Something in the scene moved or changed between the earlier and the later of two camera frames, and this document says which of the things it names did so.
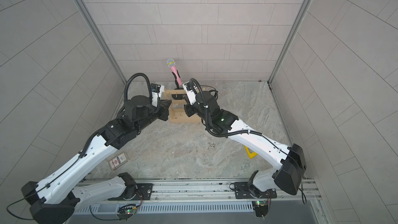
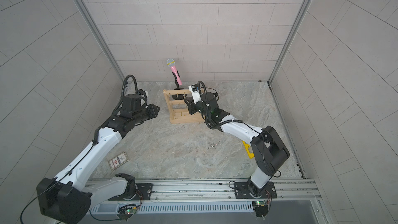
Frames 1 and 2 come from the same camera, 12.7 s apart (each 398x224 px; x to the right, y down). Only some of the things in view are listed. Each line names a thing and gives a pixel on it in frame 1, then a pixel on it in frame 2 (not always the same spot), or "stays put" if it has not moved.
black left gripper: (164, 108) → (154, 112)
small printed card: (118, 161) stays put
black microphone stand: (178, 96) stays put
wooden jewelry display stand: (177, 113) stays put
